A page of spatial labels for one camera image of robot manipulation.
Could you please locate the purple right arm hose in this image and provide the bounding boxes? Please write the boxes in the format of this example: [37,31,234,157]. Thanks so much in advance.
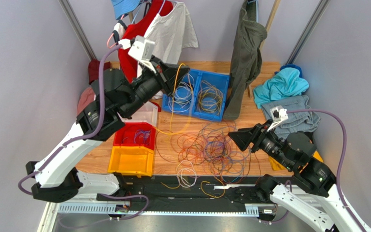
[258,108,370,232]

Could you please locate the blue hat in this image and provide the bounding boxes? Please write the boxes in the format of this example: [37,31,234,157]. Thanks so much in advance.
[111,0,143,20]

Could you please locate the white storage bin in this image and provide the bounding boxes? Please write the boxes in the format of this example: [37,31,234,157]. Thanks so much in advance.
[121,102,160,126]

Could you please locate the pink cable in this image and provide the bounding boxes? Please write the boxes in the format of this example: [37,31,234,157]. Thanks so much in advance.
[175,122,257,184]

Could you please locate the blue divided bin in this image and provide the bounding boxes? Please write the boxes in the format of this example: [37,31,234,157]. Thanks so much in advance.
[162,70,230,122]

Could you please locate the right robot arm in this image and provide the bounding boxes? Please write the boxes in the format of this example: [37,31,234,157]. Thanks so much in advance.
[228,120,371,232]

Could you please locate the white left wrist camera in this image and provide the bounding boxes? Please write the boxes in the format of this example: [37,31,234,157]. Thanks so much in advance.
[117,35,157,73]

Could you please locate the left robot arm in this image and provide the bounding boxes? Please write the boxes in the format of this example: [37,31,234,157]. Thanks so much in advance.
[26,57,190,203]

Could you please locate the red storage bin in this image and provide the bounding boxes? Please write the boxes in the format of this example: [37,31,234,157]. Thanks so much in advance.
[113,123,156,150]

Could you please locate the yellow cloth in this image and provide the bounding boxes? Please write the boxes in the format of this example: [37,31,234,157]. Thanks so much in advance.
[269,151,324,171]

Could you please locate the teal cloth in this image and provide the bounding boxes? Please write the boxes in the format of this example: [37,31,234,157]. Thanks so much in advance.
[253,68,310,108]

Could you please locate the dark blue cloth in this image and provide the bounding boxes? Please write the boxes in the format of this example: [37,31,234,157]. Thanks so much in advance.
[274,64,303,78]

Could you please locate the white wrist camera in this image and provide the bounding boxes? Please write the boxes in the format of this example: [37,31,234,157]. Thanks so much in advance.
[117,35,157,73]
[267,106,288,131]

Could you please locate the yellow storage bin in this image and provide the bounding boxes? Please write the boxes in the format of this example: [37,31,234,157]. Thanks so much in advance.
[108,146,155,178]

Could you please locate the white t-shirt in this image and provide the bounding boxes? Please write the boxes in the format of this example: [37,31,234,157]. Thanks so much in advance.
[137,1,200,100]

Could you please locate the white cable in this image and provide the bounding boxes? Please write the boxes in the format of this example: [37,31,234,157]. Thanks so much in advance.
[167,71,197,114]

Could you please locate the light blue jeans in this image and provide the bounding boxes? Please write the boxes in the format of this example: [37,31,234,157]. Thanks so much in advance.
[260,95,321,139]

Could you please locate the maroon cloth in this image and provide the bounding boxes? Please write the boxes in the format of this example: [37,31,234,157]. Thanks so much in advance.
[87,59,100,85]

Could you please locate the red t-shirt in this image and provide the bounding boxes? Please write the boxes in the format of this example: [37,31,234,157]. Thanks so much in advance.
[118,0,173,83]

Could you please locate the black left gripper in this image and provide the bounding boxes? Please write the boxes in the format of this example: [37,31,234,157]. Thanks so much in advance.
[121,55,191,118]

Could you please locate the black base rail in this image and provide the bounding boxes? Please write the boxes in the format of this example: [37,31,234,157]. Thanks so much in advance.
[58,174,288,217]

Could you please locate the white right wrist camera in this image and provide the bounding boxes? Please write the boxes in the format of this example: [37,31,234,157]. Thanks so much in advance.
[267,106,288,131]

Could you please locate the olive green garment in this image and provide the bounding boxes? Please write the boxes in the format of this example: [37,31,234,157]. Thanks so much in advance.
[223,0,268,120]

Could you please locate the blue cable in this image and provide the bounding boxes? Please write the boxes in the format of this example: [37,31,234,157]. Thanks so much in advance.
[122,129,153,145]

